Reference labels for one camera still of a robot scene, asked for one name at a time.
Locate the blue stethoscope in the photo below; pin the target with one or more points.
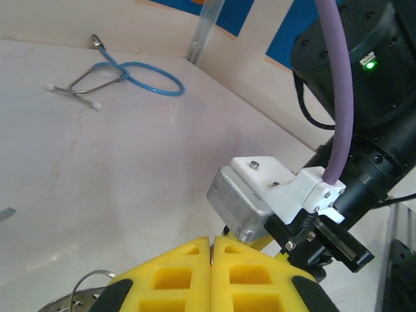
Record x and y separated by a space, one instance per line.
113 61

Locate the aluminium side rail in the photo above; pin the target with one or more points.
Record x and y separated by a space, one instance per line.
404 221

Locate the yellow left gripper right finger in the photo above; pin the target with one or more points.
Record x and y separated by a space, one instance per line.
250 279

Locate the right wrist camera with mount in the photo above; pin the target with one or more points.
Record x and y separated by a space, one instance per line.
260 182

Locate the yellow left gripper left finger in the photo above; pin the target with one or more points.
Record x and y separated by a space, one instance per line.
169 279

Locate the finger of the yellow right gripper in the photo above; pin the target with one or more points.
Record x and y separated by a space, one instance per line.
281 256
253 245

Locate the aluminium frame post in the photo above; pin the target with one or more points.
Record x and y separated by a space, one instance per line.
203 32

